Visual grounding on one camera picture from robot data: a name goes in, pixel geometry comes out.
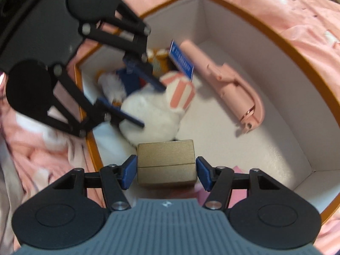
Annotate orange cardboard box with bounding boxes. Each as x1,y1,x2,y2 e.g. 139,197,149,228
74,0,340,226

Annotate pink plastic device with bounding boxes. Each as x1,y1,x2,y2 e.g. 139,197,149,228
179,40,265,135

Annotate blue packet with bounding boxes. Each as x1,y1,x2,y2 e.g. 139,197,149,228
169,40,194,81

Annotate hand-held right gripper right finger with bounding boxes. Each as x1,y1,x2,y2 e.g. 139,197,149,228
195,156,282,211

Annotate small gold box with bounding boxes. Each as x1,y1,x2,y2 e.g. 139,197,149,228
136,139,198,188

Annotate white and blue plush toy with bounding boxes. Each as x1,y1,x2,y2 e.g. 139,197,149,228
97,69,144,104

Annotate pink printed blanket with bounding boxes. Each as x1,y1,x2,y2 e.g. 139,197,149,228
0,0,340,255

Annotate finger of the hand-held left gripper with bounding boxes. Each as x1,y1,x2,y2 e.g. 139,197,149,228
78,0,167,93
47,64,146,139

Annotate orange and white object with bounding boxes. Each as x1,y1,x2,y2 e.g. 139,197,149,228
146,48,173,75

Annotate white plush toy pink stripes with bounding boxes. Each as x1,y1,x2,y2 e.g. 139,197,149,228
118,72,197,142

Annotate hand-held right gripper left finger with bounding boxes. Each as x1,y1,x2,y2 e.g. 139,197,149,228
52,154,139,212

